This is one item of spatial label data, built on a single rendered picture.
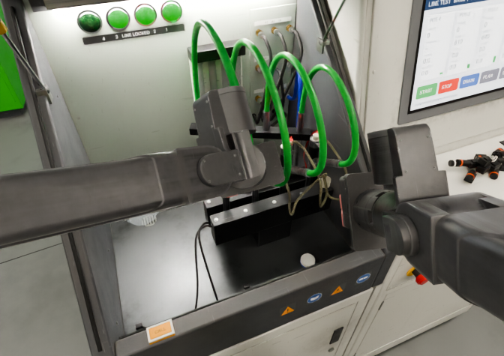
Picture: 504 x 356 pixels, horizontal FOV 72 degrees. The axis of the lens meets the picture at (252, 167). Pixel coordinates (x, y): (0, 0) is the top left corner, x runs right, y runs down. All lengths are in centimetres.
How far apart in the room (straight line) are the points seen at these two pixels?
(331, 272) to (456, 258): 58
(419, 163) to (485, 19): 79
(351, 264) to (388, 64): 49
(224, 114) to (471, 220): 28
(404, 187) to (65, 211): 30
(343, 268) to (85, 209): 65
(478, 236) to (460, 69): 86
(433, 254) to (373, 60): 65
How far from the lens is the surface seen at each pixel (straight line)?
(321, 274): 84
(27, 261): 232
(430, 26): 99
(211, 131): 42
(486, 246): 27
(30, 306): 214
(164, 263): 101
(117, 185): 33
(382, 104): 96
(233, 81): 56
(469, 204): 34
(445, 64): 106
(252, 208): 90
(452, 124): 118
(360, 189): 48
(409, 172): 37
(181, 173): 35
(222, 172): 37
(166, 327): 77
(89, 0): 86
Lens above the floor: 166
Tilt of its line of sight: 42 degrees down
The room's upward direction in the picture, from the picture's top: straight up
